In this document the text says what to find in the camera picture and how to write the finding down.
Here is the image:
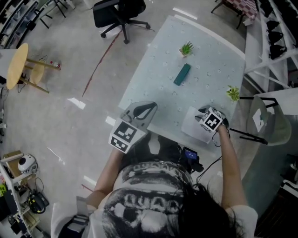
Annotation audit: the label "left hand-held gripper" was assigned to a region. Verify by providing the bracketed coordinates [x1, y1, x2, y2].
[108, 100, 158, 154]

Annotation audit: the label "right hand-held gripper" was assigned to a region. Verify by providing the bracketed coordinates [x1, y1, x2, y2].
[195, 105, 230, 134]

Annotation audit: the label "white paper sheet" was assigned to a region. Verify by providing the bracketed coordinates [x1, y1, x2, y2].
[181, 106, 215, 144]

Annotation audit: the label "dark green rectangular block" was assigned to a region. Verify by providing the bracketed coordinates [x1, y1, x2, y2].
[173, 64, 191, 86]

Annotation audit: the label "person's left forearm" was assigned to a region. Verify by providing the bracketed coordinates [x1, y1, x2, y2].
[86, 148, 124, 207]

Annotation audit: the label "person's right forearm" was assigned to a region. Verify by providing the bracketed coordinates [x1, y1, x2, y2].
[213, 126, 248, 209]

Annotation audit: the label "floral white tablecloth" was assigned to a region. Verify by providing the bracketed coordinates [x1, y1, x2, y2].
[118, 15, 247, 154]

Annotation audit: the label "variegated leafy potted plant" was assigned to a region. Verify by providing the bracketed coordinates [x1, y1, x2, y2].
[226, 85, 241, 103]

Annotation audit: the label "person's black trousers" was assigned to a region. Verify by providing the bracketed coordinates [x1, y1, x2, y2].
[129, 133, 187, 165]

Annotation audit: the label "small white paper note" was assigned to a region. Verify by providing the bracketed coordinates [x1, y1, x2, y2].
[252, 108, 267, 132]

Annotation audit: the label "spiky green potted plant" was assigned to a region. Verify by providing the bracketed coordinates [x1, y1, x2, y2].
[179, 41, 195, 59]

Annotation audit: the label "grey chair with black legs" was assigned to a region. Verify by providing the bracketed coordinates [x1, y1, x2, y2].
[229, 95, 292, 146]

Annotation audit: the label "white side table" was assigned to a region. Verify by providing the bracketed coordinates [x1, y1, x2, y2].
[255, 87, 298, 116]

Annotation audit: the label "person's patterned white shirt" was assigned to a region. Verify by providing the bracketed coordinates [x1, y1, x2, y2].
[50, 160, 259, 238]

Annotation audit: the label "black office chair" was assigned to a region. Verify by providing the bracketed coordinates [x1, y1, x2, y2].
[92, 0, 151, 45]

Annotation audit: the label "white shelf of black items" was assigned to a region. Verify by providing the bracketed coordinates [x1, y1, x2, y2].
[258, 0, 298, 60]

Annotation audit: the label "checkered cloth table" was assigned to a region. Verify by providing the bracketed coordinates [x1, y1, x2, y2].
[210, 0, 259, 30]

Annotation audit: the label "white rounded device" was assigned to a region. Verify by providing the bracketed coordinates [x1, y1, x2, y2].
[18, 153, 38, 175]

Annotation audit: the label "round wooden table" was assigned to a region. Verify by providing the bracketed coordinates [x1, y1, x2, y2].
[6, 42, 62, 94]

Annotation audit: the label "white work desk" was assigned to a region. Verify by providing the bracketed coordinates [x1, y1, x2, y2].
[0, 151, 40, 236]

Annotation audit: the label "white storage shelf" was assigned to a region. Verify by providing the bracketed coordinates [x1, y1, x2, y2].
[0, 0, 40, 48]

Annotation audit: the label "black waist-mounted recorder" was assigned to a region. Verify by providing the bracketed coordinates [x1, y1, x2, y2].
[181, 146, 204, 173]

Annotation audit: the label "white wall rack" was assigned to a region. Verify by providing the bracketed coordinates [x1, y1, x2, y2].
[243, 0, 298, 93]

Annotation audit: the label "black bag with yellow cable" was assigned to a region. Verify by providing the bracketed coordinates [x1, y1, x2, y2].
[27, 189, 50, 214]

